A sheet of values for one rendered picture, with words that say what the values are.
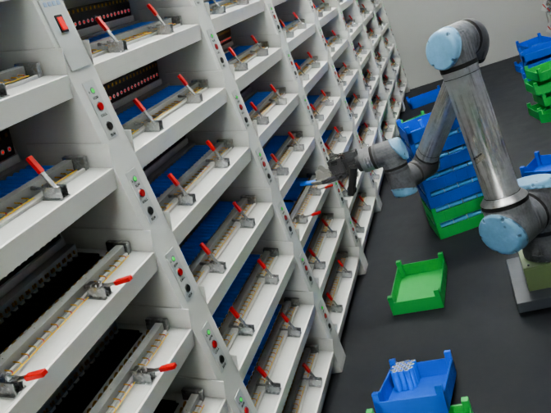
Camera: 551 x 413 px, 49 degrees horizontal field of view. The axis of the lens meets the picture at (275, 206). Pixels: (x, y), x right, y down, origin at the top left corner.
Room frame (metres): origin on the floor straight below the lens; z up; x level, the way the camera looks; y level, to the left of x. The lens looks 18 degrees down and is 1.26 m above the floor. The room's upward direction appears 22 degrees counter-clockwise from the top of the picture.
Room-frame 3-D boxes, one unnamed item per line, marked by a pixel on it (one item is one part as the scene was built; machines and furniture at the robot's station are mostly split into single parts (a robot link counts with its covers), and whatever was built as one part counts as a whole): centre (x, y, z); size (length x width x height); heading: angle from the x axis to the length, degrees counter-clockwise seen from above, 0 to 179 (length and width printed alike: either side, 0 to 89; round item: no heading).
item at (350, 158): (2.21, -0.31, 0.61); 0.12 x 0.08 x 0.09; 67
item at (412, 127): (2.64, -0.81, 0.52); 0.30 x 0.20 x 0.08; 84
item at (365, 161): (2.18, -0.38, 0.61); 0.10 x 0.05 x 0.09; 157
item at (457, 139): (2.64, -0.81, 0.44); 0.30 x 0.20 x 0.08; 84
